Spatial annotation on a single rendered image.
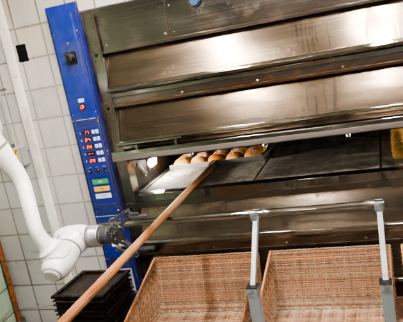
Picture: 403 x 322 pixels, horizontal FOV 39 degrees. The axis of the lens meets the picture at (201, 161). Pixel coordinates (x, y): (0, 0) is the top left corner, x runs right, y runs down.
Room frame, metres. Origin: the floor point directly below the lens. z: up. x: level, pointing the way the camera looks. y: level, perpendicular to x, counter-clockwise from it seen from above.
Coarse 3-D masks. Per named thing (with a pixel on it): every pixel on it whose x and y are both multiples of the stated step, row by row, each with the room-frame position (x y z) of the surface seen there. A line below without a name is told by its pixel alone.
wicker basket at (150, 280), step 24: (168, 264) 2.66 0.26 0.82; (192, 264) 2.62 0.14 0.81; (216, 264) 2.58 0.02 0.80; (240, 264) 2.54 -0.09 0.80; (144, 288) 2.52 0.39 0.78; (192, 288) 2.60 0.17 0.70; (216, 288) 2.55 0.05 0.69; (144, 312) 2.47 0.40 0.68; (168, 312) 2.61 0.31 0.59; (192, 312) 2.55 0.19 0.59; (216, 312) 2.50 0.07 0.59; (240, 312) 2.46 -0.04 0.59
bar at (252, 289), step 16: (272, 208) 2.15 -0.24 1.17; (288, 208) 2.12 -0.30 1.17; (304, 208) 2.09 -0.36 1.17; (320, 208) 2.07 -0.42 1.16; (336, 208) 2.05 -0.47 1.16; (352, 208) 2.03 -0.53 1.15; (384, 208) 1.99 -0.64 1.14; (128, 224) 2.35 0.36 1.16; (144, 224) 2.33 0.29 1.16; (256, 224) 2.14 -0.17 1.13; (256, 240) 2.09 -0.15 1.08; (384, 240) 1.91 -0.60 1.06; (256, 256) 2.05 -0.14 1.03; (384, 256) 1.87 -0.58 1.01; (256, 272) 2.01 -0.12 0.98; (384, 272) 1.83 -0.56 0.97; (256, 288) 1.94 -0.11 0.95; (384, 288) 1.79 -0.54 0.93; (256, 304) 1.95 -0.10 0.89; (384, 304) 1.79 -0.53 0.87; (256, 320) 1.95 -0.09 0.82; (384, 320) 1.79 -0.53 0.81
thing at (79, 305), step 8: (208, 168) 2.90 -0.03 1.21; (200, 176) 2.76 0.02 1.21; (192, 184) 2.64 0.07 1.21; (184, 192) 2.52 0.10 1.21; (176, 200) 2.42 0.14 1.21; (168, 208) 2.32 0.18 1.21; (160, 216) 2.23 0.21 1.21; (168, 216) 2.28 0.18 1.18; (152, 224) 2.15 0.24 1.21; (160, 224) 2.18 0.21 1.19; (144, 232) 2.07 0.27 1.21; (152, 232) 2.10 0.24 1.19; (136, 240) 2.00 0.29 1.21; (144, 240) 2.02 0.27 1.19; (128, 248) 1.94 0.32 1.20; (136, 248) 1.95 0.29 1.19; (120, 256) 1.87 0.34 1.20; (128, 256) 1.88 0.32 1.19; (112, 264) 1.81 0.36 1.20; (120, 264) 1.82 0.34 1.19; (104, 272) 1.75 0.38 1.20; (112, 272) 1.76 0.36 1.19; (96, 280) 1.70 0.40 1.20; (104, 280) 1.71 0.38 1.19; (96, 288) 1.65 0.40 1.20; (88, 296) 1.60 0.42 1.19; (80, 304) 1.56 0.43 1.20; (72, 312) 1.51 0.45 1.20; (64, 320) 1.47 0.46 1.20
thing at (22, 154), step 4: (12, 148) 2.89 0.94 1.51; (16, 148) 2.87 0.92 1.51; (20, 148) 2.89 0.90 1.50; (24, 148) 2.92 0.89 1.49; (16, 152) 2.87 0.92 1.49; (20, 152) 2.88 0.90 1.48; (24, 152) 2.91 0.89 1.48; (20, 156) 2.87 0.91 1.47; (24, 156) 2.90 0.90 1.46; (20, 160) 2.87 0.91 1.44; (24, 160) 2.89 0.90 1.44; (28, 160) 2.92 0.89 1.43; (24, 164) 2.89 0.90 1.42
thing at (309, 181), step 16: (304, 176) 2.50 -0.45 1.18; (320, 176) 2.45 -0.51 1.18; (336, 176) 2.41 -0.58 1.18; (352, 176) 2.39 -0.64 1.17; (368, 176) 2.37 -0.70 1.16; (384, 176) 2.35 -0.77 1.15; (400, 176) 2.32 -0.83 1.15; (144, 192) 2.77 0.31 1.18; (160, 192) 2.71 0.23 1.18; (176, 192) 2.67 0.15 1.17; (192, 192) 2.64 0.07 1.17; (208, 192) 2.62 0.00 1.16; (224, 192) 2.59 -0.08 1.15; (240, 192) 2.56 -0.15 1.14
